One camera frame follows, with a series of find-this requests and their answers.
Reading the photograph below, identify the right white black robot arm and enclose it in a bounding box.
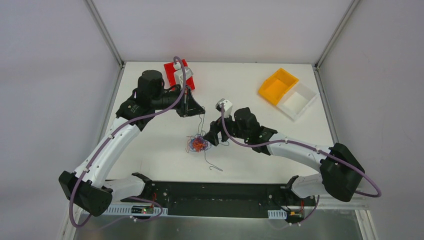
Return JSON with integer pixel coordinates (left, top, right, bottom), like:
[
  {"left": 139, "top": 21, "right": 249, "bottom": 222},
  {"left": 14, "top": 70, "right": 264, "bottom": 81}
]
[{"left": 203, "top": 107, "right": 365, "bottom": 205}]

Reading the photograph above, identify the white plastic bin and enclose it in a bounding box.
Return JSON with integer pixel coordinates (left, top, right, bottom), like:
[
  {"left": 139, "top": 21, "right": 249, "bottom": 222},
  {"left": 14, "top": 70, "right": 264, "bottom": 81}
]
[{"left": 276, "top": 82, "right": 320, "bottom": 122}]

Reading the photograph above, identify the blue thin cable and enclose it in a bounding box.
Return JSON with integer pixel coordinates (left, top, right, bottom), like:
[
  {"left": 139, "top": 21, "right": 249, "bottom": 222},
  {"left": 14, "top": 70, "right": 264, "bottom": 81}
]
[{"left": 185, "top": 132, "right": 230, "bottom": 154}]

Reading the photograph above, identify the left white cable duct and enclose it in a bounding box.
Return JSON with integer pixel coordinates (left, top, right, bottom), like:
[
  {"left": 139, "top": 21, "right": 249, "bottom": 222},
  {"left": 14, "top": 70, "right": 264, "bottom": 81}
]
[{"left": 103, "top": 204, "right": 168, "bottom": 217}]

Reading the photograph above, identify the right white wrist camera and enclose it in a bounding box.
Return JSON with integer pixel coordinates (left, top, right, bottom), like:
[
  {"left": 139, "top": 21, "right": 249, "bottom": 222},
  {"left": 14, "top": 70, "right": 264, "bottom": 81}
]
[{"left": 215, "top": 98, "right": 233, "bottom": 118}]

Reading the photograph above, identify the right white cable duct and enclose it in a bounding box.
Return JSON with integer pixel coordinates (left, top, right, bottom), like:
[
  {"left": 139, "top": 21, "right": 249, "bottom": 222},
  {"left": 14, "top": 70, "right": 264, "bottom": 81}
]
[{"left": 267, "top": 209, "right": 287, "bottom": 220}]

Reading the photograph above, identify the purple thin cable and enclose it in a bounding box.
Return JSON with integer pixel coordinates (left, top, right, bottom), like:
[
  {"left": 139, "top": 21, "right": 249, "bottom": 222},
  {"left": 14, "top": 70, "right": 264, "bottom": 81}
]
[{"left": 185, "top": 112, "right": 223, "bottom": 172}]

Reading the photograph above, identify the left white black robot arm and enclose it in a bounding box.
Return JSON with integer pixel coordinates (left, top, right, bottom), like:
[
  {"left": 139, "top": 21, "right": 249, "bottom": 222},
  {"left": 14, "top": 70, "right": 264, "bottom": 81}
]
[{"left": 58, "top": 67, "right": 206, "bottom": 217}]

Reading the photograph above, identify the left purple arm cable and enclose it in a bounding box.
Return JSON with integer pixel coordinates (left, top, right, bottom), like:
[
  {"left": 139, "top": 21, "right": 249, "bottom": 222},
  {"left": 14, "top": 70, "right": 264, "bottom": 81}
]
[{"left": 68, "top": 55, "right": 187, "bottom": 229}]

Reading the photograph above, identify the red plastic bin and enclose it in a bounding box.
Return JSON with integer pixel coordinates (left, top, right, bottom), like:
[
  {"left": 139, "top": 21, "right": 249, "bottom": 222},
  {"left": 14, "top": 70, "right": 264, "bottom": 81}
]
[{"left": 163, "top": 59, "right": 196, "bottom": 91}]

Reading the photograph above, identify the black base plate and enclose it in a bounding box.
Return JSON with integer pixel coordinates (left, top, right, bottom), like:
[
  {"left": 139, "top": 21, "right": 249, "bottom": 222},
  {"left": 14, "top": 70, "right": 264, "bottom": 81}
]
[{"left": 134, "top": 173, "right": 316, "bottom": 219}]

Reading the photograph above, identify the white cable duct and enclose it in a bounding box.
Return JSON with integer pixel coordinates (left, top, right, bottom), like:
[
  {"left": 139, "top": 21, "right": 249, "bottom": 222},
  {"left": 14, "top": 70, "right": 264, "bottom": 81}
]
[
  {"left": 103, "top": 204, "right": 168, "bottom": 217},
  {"left": 267, "top": 209, "right": 287, "bottom": 220}
]

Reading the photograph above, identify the yellow plastic bin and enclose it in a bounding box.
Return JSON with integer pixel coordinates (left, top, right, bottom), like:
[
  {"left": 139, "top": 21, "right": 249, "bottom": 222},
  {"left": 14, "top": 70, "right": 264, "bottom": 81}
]
[{"left": 258, "top": 68, "right": 299, "bottom": 106}]

